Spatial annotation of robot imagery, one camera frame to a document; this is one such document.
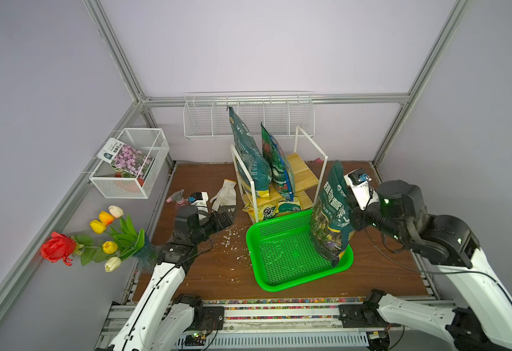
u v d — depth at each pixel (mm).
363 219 515
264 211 956
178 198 851
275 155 653
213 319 732
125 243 707
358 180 482
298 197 997
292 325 733
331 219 672
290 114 890
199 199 683
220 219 662
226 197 1054
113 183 671
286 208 945
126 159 734
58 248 500
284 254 884
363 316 655
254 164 711
